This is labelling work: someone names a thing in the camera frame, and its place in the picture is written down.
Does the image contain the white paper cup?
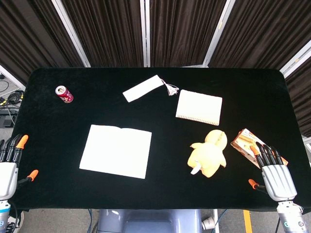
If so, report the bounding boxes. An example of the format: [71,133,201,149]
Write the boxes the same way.
[201,216,217,231]

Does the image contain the white spiral-bound notebook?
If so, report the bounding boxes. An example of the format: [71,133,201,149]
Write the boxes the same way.
[175,89,223,127]

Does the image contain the brown curtain screen panel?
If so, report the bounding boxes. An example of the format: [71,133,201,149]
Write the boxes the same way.
[203,0,311,70]
[279,45,311,138]
[52,0,150,68]
[145,0,235,68]
[0,0,91,86]

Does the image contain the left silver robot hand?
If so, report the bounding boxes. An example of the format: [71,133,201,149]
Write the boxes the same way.
[0,134,39,201]

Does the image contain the orange snack box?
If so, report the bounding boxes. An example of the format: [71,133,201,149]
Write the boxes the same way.
[230,128,289,168]

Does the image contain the red soda can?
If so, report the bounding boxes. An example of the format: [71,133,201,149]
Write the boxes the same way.
[55,85,74,104]

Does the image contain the yellow plush duck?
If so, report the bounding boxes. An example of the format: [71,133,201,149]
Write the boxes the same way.
[187,130,228,179]

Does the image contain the black cable bundle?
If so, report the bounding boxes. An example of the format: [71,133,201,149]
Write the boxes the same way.
[0,88,25,111]

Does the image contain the white bookmark with tassel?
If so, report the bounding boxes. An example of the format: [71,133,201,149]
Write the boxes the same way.
[122,74,180,103]

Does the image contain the white table leg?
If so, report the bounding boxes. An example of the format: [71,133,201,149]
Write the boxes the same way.
[212,209,220,233]

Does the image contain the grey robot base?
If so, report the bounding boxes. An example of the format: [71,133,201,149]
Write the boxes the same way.
[96,208,204,233]

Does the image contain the blue cable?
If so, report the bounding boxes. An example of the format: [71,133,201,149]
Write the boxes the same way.
[86,209,98,233]
[217,209,229,233]

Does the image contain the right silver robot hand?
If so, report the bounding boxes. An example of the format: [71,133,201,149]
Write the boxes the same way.
[248,142,297,202]

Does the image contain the black tablecloth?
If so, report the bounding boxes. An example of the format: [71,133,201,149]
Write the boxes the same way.
[11,67,311,211]

